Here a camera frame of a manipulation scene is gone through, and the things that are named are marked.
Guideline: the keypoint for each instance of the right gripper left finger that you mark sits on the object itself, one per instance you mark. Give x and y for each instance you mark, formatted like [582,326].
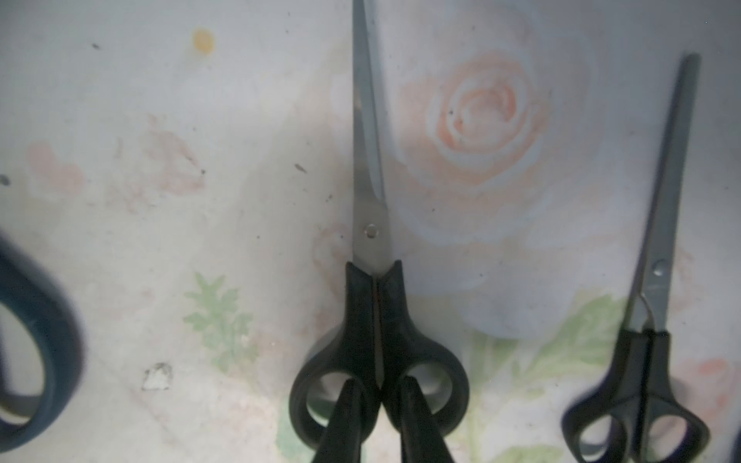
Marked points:
[341,440]

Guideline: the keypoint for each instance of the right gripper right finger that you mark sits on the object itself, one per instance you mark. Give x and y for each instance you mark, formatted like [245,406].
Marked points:
[421,439]

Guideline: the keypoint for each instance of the small black scissors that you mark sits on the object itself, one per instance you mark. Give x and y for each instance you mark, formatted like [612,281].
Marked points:
[377,343]
[636,391]

